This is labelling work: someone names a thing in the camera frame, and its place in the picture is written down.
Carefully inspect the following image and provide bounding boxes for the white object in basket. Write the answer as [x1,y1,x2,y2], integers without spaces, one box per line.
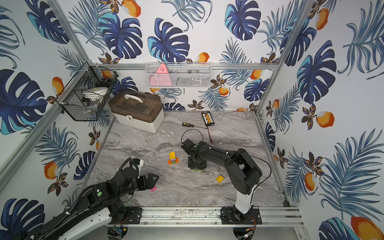
[82,87,109,101]

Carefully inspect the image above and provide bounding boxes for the black wire basket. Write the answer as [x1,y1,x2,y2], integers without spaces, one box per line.
[56,62,119,122]

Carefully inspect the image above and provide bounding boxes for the pink triangle card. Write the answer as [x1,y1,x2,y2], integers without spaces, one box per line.
[149,64,172,88]

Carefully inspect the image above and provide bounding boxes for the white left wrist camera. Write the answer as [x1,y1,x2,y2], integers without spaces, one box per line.
[130,158,144,174]

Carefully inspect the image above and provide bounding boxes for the black board yellow connectors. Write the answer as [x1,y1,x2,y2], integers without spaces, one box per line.
[201,111,215,127]

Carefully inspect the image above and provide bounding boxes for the yellow lego brick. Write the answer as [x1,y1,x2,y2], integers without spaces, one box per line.
[169,152,176,161]
[216,176,224,183]

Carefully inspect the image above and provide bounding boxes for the clear wall shelf tray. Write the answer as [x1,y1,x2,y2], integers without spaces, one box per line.
[145,62,212,89]

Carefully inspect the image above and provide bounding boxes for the white box brown lid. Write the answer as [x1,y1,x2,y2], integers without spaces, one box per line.
[109,90,164,133]

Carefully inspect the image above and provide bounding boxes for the orange lego plate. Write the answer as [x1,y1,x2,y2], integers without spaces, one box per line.
[168,158,179,165]

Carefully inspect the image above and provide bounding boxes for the black yellow screwdriver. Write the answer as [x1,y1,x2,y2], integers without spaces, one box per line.
[182,122,207,129]

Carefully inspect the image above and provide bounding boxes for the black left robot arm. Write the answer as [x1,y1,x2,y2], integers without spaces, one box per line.
[23,158,159,240]

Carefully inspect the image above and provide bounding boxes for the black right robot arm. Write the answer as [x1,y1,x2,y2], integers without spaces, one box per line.
[181,138,272,225]

